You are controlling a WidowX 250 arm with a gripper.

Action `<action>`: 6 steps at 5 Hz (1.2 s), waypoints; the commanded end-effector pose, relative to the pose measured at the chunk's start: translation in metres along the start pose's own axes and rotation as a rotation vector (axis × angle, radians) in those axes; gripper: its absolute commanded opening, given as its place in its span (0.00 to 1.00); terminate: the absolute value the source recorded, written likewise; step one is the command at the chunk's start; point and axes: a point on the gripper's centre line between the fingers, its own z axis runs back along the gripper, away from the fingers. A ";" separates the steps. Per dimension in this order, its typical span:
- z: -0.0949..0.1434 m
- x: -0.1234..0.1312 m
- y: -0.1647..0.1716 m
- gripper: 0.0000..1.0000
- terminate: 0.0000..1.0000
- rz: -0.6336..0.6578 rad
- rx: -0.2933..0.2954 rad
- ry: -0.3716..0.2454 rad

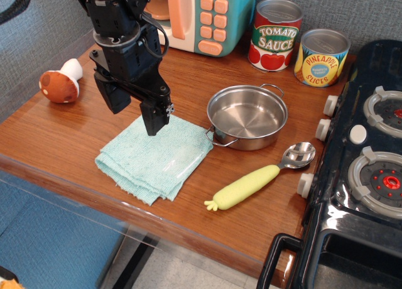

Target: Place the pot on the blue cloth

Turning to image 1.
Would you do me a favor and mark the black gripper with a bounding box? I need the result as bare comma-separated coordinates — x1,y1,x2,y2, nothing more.
90,25,173,136

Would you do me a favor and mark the stainless steel pot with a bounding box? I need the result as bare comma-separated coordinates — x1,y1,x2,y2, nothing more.
205,84,288,151

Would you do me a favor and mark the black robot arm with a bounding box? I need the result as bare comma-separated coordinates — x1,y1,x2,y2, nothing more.
79,0,173,136

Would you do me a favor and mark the light blue cloth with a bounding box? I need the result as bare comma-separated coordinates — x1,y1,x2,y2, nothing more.
95,116,213,205

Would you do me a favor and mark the plush brown mushroom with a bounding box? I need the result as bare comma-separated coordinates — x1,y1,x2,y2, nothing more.
39,58,83,104

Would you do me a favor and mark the teal toy microwave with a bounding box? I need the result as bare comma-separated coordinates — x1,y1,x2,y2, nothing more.
145,0,256,57

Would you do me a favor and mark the clear acrylic table guard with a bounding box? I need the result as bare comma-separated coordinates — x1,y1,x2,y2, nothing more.
1,162,157,288

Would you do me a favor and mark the tomato sauce can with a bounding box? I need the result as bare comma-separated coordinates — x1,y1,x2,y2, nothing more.
248,0,303,72

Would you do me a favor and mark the pineapple slices can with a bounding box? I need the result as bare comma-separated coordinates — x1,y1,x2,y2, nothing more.
294,29,350,87

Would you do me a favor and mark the black toy stove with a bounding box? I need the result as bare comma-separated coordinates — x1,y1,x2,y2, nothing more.
258,40,401,288

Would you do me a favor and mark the black cable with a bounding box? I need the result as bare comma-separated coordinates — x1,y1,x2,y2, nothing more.
0,0,40,25

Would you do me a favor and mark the spoon with yellow handle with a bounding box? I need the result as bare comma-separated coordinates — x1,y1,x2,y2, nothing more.
204,142,316,211

